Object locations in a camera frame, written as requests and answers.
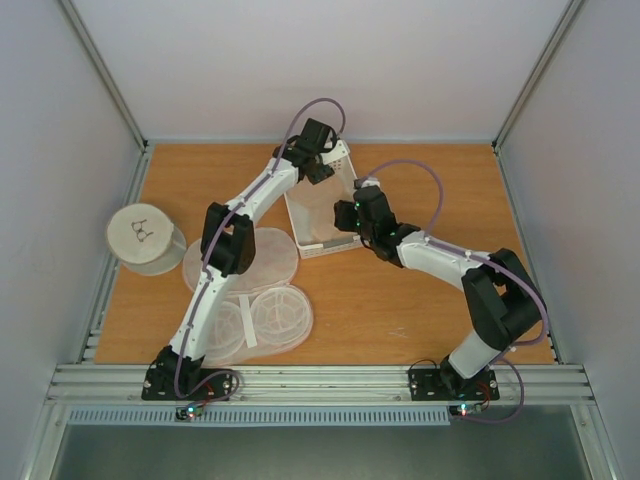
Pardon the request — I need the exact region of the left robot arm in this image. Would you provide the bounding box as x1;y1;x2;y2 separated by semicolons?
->
141;119;339;401

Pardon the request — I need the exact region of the left aluminium frame post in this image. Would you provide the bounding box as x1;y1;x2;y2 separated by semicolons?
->
58;0;151;151

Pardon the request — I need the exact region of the pink bra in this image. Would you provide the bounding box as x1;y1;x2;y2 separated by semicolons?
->
288;176;347;244

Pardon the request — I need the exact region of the aluminium frame post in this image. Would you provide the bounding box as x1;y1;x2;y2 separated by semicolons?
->
492;0;586;151
58;0;151;151

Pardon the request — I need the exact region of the white round mesh laundry bag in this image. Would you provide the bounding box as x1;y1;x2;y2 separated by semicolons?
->
105;203;187;276

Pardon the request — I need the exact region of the right aluminium frame post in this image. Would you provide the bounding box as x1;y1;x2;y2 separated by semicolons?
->
492;0;586;151

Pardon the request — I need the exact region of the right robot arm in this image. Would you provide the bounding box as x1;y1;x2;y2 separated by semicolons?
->
334;185;548;398

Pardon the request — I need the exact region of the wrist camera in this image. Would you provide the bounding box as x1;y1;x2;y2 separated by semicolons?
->
321;140;350;168
354;176;380;190

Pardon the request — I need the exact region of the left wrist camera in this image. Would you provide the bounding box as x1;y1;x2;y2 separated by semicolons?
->
321;140;350;168

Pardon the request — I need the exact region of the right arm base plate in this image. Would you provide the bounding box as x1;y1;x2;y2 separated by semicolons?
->
407;365;500;402

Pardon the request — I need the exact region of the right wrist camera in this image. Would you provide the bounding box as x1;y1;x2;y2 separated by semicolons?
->
354;176;380;190

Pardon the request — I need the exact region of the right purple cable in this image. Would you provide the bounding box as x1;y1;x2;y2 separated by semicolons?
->
362;158;554;351

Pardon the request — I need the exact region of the white plastic basket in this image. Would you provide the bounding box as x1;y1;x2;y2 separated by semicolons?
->
285;139;361;259

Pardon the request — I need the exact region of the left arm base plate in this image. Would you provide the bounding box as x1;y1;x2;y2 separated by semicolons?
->
141;368;240;402

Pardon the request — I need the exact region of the aluminium mounting rail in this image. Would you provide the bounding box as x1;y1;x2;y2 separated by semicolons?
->
45;364;595;406

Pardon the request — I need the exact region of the grey slotted cable duct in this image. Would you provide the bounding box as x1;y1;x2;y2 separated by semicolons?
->
67;406;450;428

